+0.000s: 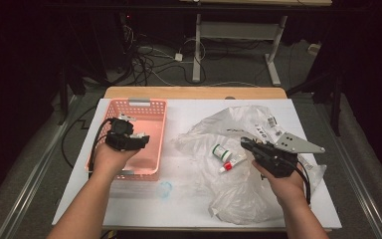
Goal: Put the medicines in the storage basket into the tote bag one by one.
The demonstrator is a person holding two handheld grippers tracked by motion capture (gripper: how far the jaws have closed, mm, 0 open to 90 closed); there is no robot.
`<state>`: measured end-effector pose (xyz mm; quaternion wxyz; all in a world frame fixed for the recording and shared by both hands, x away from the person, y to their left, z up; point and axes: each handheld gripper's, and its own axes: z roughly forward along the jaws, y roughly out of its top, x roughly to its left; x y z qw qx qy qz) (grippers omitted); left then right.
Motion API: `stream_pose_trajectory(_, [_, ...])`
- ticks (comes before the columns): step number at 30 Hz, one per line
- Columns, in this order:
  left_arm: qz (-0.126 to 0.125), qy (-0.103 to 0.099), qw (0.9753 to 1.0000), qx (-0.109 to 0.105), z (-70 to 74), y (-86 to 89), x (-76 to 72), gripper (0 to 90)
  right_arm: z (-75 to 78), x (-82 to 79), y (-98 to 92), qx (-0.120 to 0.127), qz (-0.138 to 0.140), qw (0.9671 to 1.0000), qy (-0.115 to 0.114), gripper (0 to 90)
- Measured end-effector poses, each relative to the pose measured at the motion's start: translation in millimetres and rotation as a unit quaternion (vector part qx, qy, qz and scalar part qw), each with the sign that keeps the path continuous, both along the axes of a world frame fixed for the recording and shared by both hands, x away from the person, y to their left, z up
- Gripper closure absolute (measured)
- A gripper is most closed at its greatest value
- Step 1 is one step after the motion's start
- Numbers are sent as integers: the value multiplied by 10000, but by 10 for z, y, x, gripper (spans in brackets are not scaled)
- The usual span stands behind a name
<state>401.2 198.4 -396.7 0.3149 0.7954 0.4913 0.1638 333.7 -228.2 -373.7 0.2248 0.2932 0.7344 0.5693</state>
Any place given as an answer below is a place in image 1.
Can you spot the black stand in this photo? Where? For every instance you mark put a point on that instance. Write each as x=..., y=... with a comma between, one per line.
x=336, y=106
x=63, y=99

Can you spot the clear plastic bag with smiley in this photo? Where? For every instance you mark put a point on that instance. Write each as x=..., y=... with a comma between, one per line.
x=238, y=195

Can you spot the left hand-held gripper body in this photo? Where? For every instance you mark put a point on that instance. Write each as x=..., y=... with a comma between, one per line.
x=121, y=139

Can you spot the person's left hand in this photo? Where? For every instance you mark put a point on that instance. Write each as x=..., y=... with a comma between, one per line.
x=111, y=162

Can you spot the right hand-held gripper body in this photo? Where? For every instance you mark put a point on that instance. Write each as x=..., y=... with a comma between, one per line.
x=291, y=144

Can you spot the white metal desk frame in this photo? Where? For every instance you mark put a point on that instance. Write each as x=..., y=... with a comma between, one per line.
x=235, y=30

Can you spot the pink plastic basket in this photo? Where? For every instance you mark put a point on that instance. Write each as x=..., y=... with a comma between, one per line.
x=149, y=156

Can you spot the white board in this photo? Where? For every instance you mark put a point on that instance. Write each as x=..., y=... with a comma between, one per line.
x=185, y=116

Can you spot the person's right hand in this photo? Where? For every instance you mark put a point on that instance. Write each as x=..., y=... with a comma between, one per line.
x=288, y=189

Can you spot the white jar with green band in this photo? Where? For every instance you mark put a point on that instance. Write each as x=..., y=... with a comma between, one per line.
x=221, y=152

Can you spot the white power adapter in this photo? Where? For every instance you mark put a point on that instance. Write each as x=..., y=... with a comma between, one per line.
x=178, y=57

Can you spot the clear bluish round lid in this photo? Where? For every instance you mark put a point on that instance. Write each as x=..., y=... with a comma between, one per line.
x=164, y=191

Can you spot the aluminium rail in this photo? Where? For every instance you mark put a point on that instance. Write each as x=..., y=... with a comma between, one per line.
x=361, y=192
x=36, y=176

